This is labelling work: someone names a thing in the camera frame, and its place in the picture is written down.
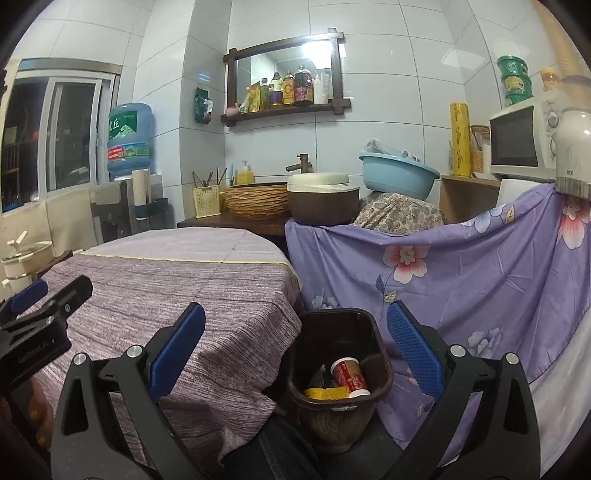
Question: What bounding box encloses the purple striped tablecloth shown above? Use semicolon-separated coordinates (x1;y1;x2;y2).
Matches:
32;226;305;472

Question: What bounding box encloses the paisley cloth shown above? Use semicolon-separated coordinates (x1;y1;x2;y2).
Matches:
353;191;445;237

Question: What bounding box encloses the person's left hand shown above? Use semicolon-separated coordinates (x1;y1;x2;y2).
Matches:
27;379;53;449

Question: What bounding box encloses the woven wicker basin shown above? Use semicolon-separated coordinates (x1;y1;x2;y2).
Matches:
224;182;293;220

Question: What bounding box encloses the white microwave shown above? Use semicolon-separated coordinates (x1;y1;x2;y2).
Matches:
489;90;583;183

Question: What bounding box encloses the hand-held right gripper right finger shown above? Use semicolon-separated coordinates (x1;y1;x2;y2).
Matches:
387;301;541;480

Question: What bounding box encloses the dark wooden counter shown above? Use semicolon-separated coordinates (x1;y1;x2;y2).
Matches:
178;213;291;237

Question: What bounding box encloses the purple floral sheet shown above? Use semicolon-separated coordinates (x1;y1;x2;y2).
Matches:
284;182;591;467

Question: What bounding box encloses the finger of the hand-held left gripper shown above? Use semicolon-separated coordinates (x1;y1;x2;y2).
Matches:
18;275;93;326
0;279;49;320

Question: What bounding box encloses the red paper cup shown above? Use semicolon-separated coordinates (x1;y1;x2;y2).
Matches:
329;357;372;398

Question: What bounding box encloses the glass jar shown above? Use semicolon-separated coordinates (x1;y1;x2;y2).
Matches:
469;124;491;180

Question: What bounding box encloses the cream pot with lid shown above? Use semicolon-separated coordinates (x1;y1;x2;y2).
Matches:
0;231;55;283

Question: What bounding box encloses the yellow green seasoning pouch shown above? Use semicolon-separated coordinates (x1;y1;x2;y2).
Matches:
240;82;262;114

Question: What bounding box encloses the white rounded appliance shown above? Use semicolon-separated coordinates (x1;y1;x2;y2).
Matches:
554;74;591;201

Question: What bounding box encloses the beige fabric cover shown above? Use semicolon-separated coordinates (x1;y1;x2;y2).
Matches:
0;187;100;278

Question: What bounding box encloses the beige paper cup stack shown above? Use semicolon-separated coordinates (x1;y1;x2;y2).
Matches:
132;169;149;206

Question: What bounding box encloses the bundle of dark chopsticks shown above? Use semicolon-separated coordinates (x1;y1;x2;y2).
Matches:
191;167;229;189

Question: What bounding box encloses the brown plastic waste bin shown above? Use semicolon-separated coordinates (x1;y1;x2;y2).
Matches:
285;308;394;455

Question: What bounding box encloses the beige corrugated hose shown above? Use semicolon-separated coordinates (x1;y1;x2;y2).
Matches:
538;9;585;81

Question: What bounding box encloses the white plastic bag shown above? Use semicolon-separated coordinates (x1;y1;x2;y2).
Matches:
365;137;422;162

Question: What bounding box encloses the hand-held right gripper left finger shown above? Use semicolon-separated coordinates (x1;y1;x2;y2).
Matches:
51;302;206;480

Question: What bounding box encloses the yellow roll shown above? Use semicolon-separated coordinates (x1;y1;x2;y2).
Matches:
450;102;472;177

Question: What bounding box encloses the blue cup holder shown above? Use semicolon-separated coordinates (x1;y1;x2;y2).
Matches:
134;198;170;219

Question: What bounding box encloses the beige chopstick holder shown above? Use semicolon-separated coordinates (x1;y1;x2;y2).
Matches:
192;185;221;219

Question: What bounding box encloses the green wall packet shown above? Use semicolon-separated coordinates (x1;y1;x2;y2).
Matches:
194;87;214;125

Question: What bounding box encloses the light blue plastic basin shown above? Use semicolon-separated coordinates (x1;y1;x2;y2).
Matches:
359;151;441;199

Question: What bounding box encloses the blue water jug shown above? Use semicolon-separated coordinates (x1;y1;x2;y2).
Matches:
107;102;154;182

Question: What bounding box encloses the brown rice cooker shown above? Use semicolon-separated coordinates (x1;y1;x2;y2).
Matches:
286;172;361;227

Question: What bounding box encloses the wooden framed mirror shelf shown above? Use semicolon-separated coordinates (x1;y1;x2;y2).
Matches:
222;28;352;126

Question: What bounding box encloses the wooden side cabinet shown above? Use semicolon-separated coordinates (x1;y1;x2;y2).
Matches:
438;173;503;225

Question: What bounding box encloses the grey water dispenser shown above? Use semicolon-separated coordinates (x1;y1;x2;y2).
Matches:
90;174;163;243

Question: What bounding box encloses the sliding window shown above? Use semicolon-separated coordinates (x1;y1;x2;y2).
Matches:
0;58;123;213

